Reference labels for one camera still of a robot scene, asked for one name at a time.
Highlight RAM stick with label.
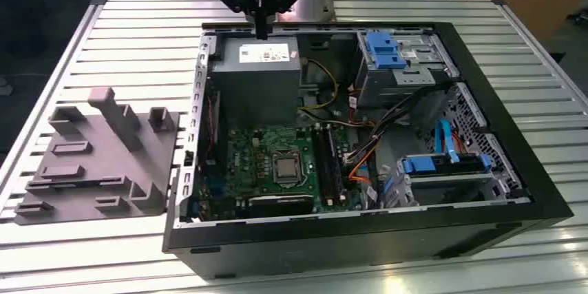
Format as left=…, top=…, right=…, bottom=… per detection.
left=45, top=178, right=125, bottom=189

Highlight black RAM slot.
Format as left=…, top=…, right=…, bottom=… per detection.
left=311, top=124, right=325, bottom=205

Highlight RAM stick black chips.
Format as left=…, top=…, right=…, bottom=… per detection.
left=320, top=127, right=345, bottom=204

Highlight blue drive latch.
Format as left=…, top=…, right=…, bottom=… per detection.
left=365, top=32, right=409, bottom=70

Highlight grey power supply unit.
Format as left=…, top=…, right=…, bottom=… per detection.
left=208, top=34, right=304, bottom=129

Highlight metal drive cage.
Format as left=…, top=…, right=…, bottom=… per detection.
left=356, top=30, right=460, bottom=109

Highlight green motherboard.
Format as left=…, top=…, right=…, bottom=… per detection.
left=195, top=125, right=368, bottom=221

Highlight silver CPU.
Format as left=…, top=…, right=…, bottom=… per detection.
left=273, top=158, right=300, bottom=176

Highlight CPU socket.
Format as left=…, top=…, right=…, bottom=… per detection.
left=269, top=148, right=308, bottom=190

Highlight grey parts rack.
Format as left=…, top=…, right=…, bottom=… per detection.
left=13, top=86, right=181, bottom=228

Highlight hard disk in blue carrier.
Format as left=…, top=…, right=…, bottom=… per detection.
left=397, top=154, right=495, bottom=180

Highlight black graphics card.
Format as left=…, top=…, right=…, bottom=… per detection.
left=236, top=193, right=316, bottom=219

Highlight metal disk bay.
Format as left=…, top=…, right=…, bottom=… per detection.
left=397, top=169, right=511, bottom=205

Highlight black PC case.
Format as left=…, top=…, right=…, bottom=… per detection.
left=161, top=21, right=575, bottom=280

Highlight yellow and black wires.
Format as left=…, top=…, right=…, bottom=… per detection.
left=297, top=59, right=341, bottom=112

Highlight thin red wire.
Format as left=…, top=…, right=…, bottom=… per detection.
left=205, top=93, right=220, bottom=157

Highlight black wire bundle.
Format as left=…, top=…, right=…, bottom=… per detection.
left=344, top=82, right=453, bottom=164

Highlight blue flat data wire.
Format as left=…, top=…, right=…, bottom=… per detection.
left=433, top=118, right=463, bottom=164

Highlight orange wires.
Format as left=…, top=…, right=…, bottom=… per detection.
left=347, top=149, right=380, bottom=183

